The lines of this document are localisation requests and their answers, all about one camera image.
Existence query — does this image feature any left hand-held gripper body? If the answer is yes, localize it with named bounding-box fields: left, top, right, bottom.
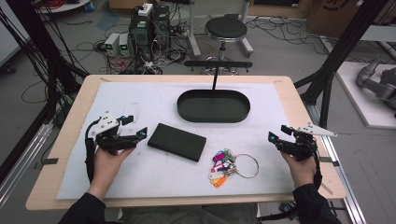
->
left=90, top=111, right=139, bottom=157

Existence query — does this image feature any black oval tray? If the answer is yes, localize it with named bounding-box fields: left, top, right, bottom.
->
left=177, top=89, right=251, bottom=123

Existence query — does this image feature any hand-held gripper cable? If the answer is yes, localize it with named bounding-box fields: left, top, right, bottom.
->
left=84, top=119, right=102, bottom=185
left=258, top=141, right=324, bottom=222

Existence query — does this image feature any cardboard box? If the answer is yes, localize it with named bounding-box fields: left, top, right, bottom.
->
left=306, top=0, right=372, bottom=39

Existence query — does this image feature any person's left hand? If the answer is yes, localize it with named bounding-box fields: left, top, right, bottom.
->
left=88, top=146, right=137, bottom=201

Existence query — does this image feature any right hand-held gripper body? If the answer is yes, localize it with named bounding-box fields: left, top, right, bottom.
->
left=276, top=122, right=339, bottom=162

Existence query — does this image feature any white table frame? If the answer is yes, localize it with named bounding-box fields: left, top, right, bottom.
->
left=186, top=0, right=255, bottom=59

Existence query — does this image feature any black frame post with cables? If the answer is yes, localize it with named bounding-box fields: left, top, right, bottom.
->
left=6, top=0, right=90, bottom=123

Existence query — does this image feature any aluminium rail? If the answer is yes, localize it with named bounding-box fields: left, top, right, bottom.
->
left=306, top=102, right=369, bottom=224
left=0, top=120, right=54, bottom=207

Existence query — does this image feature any left hand-held gripper cable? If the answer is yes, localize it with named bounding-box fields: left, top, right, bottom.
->
left=84, top=119, right=102, bottom=185

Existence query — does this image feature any white power adapter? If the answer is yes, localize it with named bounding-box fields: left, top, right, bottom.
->
left=137, top=3, right=154, bottom=17

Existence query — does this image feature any white platform board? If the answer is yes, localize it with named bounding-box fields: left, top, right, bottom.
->
left=335, top=61, right=396, bottom=130

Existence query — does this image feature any round white table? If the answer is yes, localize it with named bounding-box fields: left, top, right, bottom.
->
left=35, top=0, right=92, bottom=14

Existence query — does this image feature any black computer tower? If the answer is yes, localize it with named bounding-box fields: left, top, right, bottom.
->
left=151, top=5, right=172, bottom=50
left=129, top=13, right=153, bottom=62

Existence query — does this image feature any black round stool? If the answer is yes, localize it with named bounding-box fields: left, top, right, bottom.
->
left=204, top=13, right=249, bottom=76

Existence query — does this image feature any white table mat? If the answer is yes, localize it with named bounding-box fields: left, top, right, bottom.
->
left=55, top=81, right=295, bottom=200

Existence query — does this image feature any person's right hand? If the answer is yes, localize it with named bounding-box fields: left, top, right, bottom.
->
left=280, top=151, right=318, bottom=189

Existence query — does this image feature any black rectangular case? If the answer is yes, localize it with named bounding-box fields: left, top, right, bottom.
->
left=147, top=122, right=207, bottom=162

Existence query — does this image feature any white bench power supply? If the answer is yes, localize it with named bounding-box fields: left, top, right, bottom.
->
left=104, top=32, right=120, bottom=57
left=119, top=33, right=132, bottom=58

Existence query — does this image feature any black T-shaped stand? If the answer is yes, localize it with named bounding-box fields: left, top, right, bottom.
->
left=184, top=60, right=253, bottom=91

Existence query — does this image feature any key ring with coloured tags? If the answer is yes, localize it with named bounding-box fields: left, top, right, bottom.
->
left=208, top=148, right=260, bottom=189

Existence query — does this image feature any right hand-held gripper cable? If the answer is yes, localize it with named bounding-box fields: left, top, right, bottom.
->
left=258, top=141, right=324, bottom=222

